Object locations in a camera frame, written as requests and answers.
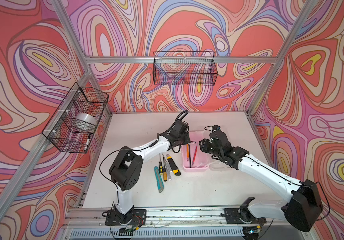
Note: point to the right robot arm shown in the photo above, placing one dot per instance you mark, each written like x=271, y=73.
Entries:
x=300, y=202

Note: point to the silver tape roll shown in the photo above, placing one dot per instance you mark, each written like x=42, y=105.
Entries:
x=87, y=118

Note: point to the teal utility knife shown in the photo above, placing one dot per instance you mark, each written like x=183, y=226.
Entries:
x=159, y=180

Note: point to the aluminium front rail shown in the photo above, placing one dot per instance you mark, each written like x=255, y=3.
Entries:
x=157, y=217

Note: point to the back wall wire basket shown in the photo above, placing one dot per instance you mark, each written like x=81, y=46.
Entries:
x=184, y=68

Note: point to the wall wire basket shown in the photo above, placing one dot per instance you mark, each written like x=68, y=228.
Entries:
x=68, y=134
x=184, y=68

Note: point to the black yellow box cutter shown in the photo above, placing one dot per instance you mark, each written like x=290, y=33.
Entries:
x=175, y=170

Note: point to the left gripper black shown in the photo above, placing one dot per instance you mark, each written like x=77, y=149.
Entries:
x=188, y=140

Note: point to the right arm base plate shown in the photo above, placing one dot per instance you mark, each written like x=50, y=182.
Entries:
x=240, y=216

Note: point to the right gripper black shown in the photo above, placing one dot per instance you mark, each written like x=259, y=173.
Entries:
x=203, y=147

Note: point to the amber handled screwdriver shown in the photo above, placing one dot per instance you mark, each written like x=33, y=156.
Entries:
x=165, y=177

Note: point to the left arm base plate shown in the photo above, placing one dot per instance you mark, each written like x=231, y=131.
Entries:
x=135, y=217

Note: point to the pink plastic tool box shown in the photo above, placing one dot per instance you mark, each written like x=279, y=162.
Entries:
x=203, y=160

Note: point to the left wall wire basket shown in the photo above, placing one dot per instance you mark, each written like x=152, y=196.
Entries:
x=68, y=134

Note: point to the black yellow screwdriver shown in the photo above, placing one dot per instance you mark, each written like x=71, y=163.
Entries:
x=161, y=169

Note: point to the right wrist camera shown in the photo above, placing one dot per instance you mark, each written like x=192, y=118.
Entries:
x=216, y=128

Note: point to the marker pen in basket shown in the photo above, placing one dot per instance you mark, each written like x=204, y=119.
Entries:
x=87, y=143

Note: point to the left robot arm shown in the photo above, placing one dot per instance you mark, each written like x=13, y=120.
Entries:
x=126, y=168

